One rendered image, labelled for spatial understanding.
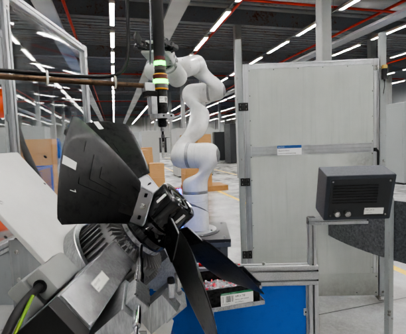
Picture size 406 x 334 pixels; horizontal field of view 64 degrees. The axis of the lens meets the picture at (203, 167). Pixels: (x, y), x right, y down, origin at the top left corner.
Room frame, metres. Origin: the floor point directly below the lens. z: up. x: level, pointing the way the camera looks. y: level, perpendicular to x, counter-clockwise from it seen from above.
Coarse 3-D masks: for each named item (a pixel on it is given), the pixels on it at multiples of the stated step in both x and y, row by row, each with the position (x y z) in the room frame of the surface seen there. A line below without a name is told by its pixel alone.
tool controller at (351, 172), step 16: (320, 176) 1.30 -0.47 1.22; (336, 176) 1.23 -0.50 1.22; (352, 176) 1.23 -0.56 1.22; (368, 176) 1.22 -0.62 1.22; (384, 176) 1.22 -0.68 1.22; (320, 192) 1.30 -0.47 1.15; (336, 192) 1.24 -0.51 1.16; (352, 192) 1.24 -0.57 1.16; (368, 192) 1.24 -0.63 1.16; (384, 192) 1.24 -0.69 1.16; (320, 208) 1.31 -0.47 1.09; (336, 208) 1.26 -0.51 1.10; (352, 208) 1.26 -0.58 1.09; (368, 208) 1.25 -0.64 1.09; (384, 208) 1.25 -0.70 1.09
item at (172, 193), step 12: (156, 192) 0.84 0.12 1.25; (168, 192) 0.82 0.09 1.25; (156, 204) 0.82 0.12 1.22; (168, 204) 0.81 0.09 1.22; (180, 204) 0.83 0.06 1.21; (156, 216) 0.81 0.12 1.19; (168, 216) 0.81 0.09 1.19; (180, 216) 0.81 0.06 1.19; (192, 216) 0.84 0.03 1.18; (132, 228) 0.80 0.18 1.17; (144, 228) 0.81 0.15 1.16; (156, 228) 0.82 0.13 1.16; (144, 240) 0.80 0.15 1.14; (156, 240) 0.82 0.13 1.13
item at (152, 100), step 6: (144, 84) 0.92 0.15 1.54; (150, 84) 0.93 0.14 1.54; (144, 90) 0.93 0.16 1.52; (150, 90) 0.93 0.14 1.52; (144, 96) 0.94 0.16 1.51; (150, 96) 0.93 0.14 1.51; (156, 96) 0.94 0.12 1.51; (150, 102) 0.94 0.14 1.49; (156, 102) 0.94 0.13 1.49; (150, 108) 0.94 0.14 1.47; (156, 108) 0.94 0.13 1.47; (150, 114) 0.94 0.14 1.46; (156, 114) 0.93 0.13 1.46; (162, 114) 0.93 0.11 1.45; (168, 114) 0.93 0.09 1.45
